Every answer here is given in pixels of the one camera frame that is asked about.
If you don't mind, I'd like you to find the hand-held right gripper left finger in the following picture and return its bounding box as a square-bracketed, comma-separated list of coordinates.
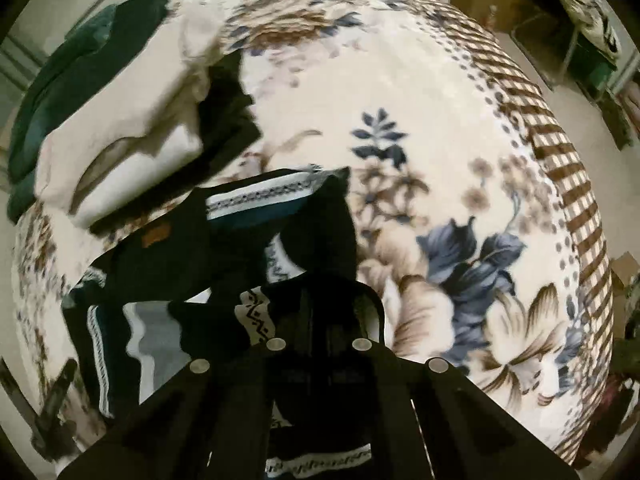
[57, 285, 321, 480]

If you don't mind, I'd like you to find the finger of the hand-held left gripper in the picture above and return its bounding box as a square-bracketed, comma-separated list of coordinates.
[27, 360, 78, 461]

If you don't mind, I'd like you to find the small cardboard box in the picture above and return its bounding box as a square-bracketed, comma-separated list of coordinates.
[610, 254, 640, 311]

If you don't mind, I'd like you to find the metal frame chair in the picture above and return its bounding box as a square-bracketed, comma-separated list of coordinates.
[512, 22, 621, 95]

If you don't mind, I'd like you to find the dark green quilt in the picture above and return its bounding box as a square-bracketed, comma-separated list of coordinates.
[7, 0, 168, 221]

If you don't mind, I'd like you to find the bed with floral sheet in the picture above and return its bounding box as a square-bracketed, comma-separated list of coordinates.
[10, 0, 616, 466]

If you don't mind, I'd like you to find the dark striped knit sweater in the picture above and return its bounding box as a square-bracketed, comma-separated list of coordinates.
[62, 165, 386, 480]

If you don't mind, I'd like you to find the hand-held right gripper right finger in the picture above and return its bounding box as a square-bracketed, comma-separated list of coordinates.
[320, 280, 583, 480]

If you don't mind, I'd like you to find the black garment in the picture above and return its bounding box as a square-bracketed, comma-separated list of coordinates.
[197, 52, 263, 161]

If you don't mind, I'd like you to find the dark green pillow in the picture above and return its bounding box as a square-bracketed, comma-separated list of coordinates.
[57, 2, 123, 58]

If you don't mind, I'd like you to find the white garment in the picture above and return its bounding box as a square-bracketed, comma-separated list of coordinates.
[32, 0, 241, 231]

